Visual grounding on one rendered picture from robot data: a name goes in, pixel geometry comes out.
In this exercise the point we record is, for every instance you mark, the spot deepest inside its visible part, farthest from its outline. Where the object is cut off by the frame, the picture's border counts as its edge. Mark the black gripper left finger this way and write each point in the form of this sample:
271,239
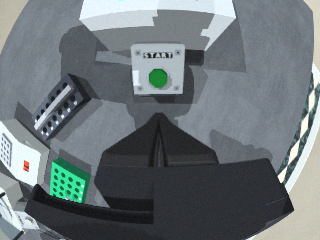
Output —
138,148

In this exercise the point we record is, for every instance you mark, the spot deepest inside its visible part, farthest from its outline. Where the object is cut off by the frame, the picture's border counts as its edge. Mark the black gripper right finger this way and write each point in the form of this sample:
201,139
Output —
180,148

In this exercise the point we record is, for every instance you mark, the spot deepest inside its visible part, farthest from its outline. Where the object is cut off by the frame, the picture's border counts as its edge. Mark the green tube rack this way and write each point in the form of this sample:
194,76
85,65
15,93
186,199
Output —
74,185

